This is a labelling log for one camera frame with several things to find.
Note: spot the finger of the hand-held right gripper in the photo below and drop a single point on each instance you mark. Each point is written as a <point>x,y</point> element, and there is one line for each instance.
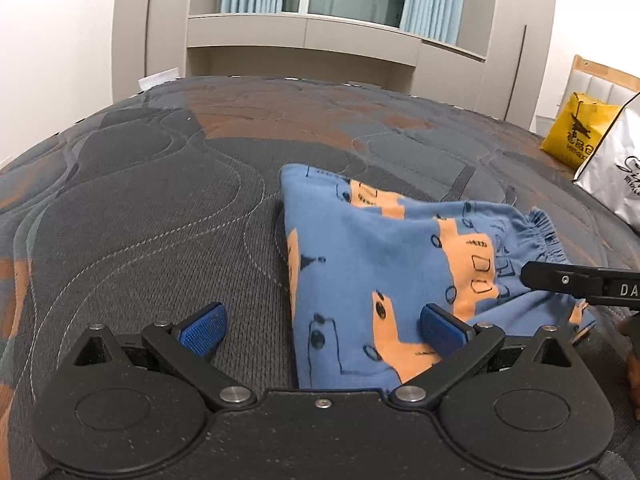
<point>555,279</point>

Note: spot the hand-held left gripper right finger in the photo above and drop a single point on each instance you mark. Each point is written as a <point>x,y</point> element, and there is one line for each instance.
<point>442,329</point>

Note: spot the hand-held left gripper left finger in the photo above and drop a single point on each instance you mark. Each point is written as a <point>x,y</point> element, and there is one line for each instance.
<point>202,331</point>

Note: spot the blue orange printed pants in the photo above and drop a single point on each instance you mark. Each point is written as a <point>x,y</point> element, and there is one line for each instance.
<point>370,260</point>

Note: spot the white shopping bag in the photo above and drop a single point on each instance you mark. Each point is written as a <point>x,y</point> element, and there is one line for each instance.
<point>617,175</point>

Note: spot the grey orange quilted mattress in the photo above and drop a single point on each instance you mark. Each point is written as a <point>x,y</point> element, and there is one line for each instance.
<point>150,200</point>

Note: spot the yellow shopping bag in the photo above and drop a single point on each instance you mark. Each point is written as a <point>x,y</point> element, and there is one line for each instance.
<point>575,130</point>

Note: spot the white plastic container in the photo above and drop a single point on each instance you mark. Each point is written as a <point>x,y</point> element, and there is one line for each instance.
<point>544,124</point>

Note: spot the grey padded wooden headboard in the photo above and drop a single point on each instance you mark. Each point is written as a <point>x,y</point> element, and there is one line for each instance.
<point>595,80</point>

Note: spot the beige wardrobe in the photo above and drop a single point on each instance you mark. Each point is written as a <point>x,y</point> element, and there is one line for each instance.
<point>520,45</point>
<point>150,25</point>

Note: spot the small white box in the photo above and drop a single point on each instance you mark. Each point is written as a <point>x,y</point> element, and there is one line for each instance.
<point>157,79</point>

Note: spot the beige built-in window desk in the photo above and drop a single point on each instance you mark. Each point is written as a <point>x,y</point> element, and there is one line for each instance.
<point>325,40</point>

